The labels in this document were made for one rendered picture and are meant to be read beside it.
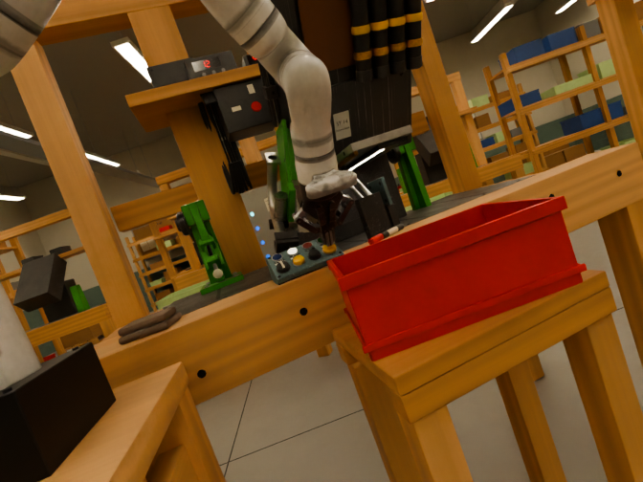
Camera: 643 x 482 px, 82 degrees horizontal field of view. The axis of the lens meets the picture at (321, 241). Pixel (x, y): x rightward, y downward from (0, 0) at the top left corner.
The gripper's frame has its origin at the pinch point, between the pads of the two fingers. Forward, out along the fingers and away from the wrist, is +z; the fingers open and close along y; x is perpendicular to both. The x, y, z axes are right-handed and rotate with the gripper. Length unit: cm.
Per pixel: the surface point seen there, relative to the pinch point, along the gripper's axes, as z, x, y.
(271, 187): 7.1, -40.1, 1.2
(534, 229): -13.5, 30.6, -17.9
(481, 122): 296, -547, -589
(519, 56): 103, -344, -436
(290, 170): -1.9, -29.0, -2.8
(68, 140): -10, -80, 53
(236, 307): 5.0, 4.0, 21.7
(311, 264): 3.5, 2.1, 5.1
